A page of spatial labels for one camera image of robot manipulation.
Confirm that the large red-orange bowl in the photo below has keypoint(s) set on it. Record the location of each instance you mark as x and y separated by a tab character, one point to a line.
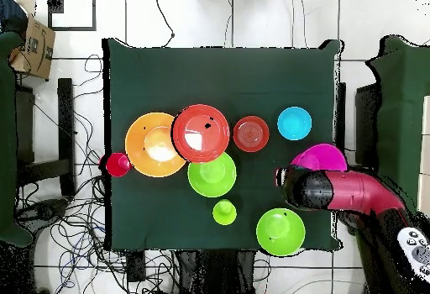
215	139

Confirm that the small red-orange bowl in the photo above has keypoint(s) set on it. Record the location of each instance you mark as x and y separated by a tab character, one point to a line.
251	134

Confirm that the red cup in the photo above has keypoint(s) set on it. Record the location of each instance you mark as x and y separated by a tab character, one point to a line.
116	165

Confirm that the large pink bowl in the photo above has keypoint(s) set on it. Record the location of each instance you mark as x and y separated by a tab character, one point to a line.
322	158

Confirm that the green cloth covered table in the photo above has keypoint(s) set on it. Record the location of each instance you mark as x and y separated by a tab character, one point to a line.
6	122
399	122

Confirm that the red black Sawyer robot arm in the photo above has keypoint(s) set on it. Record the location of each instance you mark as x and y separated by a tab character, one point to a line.
356	193

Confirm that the black cabinet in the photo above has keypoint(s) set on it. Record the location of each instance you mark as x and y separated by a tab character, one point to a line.
366	129

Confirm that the small blue bowl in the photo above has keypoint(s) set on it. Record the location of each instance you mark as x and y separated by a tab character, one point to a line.
294	123

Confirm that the green bowl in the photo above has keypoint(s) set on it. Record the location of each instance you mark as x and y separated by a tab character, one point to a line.
211	179
280	232

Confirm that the grey pedestal leg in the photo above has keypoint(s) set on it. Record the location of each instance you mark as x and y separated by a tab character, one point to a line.
43	210

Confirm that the dark blue bag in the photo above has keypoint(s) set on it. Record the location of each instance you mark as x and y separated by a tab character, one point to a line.
10	15

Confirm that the green cup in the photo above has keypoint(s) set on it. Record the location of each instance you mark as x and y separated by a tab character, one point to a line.
224	212

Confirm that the large orange bowl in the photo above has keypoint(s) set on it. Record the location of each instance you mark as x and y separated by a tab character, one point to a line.
141	146

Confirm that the dark green tablecloth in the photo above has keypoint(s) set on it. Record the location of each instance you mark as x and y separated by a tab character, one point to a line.
218	79

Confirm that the black metal stand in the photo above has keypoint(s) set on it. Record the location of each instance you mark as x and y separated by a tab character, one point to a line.
65	122

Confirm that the cardboard box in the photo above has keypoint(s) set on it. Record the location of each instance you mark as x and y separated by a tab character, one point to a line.
33	48

